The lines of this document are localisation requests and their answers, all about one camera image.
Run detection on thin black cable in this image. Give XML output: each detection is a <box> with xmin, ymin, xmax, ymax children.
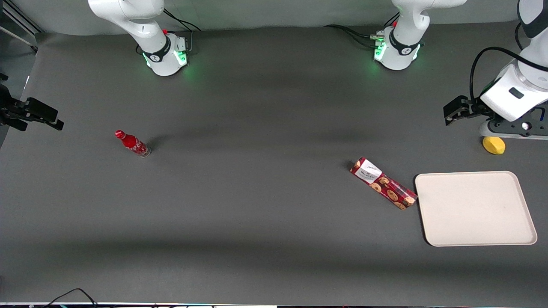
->
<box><xmin>30</xmin><ymin>288</ymin><xmax>100</xmax><ymax>308</ymax></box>

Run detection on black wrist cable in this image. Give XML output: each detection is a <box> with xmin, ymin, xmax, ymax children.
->
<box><xmin>469</xmin><ymin>46</ymin><xmax>548</xmax><ymax>104</ymax></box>

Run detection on black base cables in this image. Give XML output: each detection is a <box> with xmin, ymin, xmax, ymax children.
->
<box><xmin>136</xmin><ymin>8</ymin><xmax>202</xmax><ymax>55</ymax></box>
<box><xmin>323</xmin><ymin>13</ymin><xmax>401</xmax><ymax>48</ymax></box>

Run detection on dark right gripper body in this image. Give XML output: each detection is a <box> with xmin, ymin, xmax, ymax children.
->
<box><xmin>0</xmin><ymin>83</ymin><xmax>18</xmax><ymax>129</ymax></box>

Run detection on yellow lemon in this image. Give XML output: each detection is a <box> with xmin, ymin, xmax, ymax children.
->
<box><xmin>482</xmin><ymin>136</ymin><xmax>506</xmax><ymax>155</ymax></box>

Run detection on beige plastic tray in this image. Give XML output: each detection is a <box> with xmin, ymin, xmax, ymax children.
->
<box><xmin>414</xmin><ymin>171</ymin><xmax>538</xmax><ymax>247</ymax></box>

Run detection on red cola bottle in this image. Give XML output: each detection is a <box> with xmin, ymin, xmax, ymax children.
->
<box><xmin>115</xmin><ymin>130</ymin><xmax>151</xmax><ymax>158</ymax></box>

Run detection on red cookie box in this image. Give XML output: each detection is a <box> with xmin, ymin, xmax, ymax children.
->
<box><xmin>350</xmin><ymin>157</ymin><xmax>418</xmax><ymax>210</ymax></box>

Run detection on metal frame bars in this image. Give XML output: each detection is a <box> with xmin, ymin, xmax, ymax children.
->
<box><xmin>0</xmin><ymin>0</ymin><xmax>44</xmax><ymax>54</ymax></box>

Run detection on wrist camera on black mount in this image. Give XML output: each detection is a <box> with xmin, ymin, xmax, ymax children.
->
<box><xmin>479</xmin><ymin>106</ymin><xmax>548</xmax><ymax>141</ymax></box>

